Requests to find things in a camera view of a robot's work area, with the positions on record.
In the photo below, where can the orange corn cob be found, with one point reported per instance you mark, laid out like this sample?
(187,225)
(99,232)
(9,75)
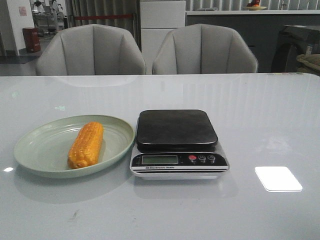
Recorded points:
(85,150)

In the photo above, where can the black silver kitchen scale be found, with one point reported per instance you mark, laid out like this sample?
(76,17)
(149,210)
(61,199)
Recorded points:
(177,144)

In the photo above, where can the right grey upholstered chair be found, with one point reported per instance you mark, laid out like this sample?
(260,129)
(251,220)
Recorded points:
(204,49)

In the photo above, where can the grey upholstered chair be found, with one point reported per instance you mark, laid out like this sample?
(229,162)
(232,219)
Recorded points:
(204,49)
(89,50)

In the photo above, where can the left grey upholstered chair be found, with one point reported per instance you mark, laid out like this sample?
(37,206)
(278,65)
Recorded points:
(89,50)

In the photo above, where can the white cabinet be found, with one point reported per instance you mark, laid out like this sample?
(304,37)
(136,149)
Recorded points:
(157,18)

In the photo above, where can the light green plate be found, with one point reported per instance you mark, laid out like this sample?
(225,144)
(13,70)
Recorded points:
(43,151)

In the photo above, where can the red barrier belt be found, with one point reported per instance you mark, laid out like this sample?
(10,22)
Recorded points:
(103,17)

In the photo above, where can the dark grey counter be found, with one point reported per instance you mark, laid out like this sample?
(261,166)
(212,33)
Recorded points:
(258,28)

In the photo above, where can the fruit bowl on counter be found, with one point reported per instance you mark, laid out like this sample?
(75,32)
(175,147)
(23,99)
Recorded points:
(254,5)

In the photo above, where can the dark washing machine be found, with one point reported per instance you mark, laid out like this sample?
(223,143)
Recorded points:
(294,40)

